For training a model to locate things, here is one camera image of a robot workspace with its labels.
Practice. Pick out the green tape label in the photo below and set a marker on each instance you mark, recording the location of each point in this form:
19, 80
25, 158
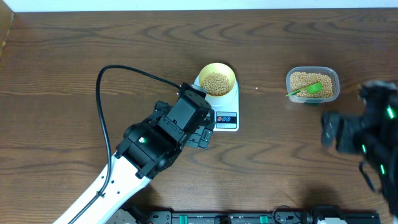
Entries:
311, 104

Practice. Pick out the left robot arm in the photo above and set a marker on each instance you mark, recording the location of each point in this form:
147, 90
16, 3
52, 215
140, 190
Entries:
147, 148

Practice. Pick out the yellow bowl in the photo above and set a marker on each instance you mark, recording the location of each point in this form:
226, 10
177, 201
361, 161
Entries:
218, 68

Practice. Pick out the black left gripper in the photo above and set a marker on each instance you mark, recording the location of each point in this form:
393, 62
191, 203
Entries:
196, 138

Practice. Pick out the clear plastic container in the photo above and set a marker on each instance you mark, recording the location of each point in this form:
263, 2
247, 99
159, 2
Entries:
323, 70

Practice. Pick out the soybeans in bowl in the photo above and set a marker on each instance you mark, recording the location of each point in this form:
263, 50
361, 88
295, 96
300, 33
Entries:
216, 84

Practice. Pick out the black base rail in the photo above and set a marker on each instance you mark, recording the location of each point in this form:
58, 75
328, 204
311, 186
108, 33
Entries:
282, 215

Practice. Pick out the green plastic scoop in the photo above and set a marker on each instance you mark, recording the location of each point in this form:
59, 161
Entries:
307, 90

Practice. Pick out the soybeans in container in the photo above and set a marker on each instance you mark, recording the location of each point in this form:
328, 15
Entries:
299, 80

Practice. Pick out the white digital kitchen scale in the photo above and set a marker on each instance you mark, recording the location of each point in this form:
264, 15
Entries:
226, 110

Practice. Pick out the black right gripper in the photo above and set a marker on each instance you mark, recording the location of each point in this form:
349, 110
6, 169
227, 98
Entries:
348, 124

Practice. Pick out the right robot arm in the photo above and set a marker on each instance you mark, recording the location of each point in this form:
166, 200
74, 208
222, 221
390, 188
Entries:
372, 135

